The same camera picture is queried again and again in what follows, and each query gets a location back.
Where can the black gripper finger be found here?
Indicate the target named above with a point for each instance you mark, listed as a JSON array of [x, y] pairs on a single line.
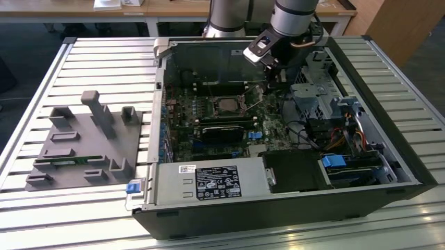
[[273, 78], [282, 78]]

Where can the black RAM slot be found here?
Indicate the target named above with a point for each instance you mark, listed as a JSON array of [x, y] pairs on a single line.
[[226, 119], [229, 84]]

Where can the silver square CPU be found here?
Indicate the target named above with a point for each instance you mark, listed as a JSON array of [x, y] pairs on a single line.
[[229, 104]]

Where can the grey parts rack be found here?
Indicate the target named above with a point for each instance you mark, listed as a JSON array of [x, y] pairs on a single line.
[[87, 156]]

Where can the black plastic shroud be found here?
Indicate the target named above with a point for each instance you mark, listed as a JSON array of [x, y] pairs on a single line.
[[292, 169]]

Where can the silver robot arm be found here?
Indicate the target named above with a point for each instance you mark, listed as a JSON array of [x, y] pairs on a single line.
[[293, 15]]

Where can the blue motherboard connector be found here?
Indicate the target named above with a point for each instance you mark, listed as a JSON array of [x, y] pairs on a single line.
[[254, 135]]

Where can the green RAM stick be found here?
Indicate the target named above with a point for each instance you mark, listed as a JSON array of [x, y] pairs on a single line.
[[80, 159]]

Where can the green motherboard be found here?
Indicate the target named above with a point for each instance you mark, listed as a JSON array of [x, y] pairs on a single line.
[[274, 125]]

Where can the open black PC case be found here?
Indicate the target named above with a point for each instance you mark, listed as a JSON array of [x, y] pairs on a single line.
[[243, 221]]

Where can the blue case latch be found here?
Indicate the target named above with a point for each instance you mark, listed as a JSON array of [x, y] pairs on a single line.
[[133, 188]]

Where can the silver metal drive cage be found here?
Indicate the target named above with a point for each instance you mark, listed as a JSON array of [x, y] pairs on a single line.
[[308, 91]]

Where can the CPU socket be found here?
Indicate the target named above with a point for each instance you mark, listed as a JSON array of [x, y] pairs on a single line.
[[213, 105]]

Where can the blue disk carrier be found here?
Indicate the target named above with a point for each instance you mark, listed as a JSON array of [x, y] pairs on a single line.
[[333, 161]]

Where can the wooden desk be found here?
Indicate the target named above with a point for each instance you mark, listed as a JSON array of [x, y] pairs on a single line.
[[52, 10]]

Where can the wooden cabinet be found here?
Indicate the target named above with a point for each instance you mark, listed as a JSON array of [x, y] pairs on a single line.
[[400, 26]]

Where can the grey white box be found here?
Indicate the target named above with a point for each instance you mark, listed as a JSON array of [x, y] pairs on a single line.
[[133, 2]]

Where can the silver power supply unit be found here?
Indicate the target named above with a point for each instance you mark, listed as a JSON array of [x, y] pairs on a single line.
[[174, 182]]

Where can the black graphics card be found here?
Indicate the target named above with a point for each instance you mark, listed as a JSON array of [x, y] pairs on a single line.
[[222, 134]]

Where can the small silver heatsink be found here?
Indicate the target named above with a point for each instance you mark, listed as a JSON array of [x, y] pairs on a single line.
[[257, 148]]

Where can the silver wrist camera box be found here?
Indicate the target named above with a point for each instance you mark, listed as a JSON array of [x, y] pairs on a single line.
[[258, 48]]

